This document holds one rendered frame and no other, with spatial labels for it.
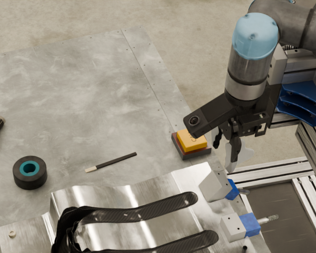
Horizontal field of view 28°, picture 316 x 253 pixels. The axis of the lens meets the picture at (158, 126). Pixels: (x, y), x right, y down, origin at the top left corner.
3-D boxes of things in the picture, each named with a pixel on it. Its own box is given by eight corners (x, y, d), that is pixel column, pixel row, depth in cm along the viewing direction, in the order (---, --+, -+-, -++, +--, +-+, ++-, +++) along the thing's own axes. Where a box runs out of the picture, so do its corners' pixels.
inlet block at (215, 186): (236, 191, 151) (250, 176, 149) (245, 208, 148) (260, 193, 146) (198, 184, 143) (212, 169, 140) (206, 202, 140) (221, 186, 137)
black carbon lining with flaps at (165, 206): (192, 193, 144) (196, 167, 137) (222, 251, 134) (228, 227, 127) (43, 236, 135) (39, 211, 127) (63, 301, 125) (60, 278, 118)
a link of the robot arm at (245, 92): (238, 89, 113) (219, 60, 118) (234, 107, 116) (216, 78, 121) (275, 81, 115) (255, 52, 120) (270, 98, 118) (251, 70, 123)
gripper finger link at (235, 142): (241, 164, 126) (242, 128, 122) (234, 166, 126) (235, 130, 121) (230, 152, 130) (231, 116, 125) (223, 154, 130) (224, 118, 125)
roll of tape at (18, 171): (7, 178, 153) (5, 169, 150) (31, 158, 157) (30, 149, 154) (30, 196, 150) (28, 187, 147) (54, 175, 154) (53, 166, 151)
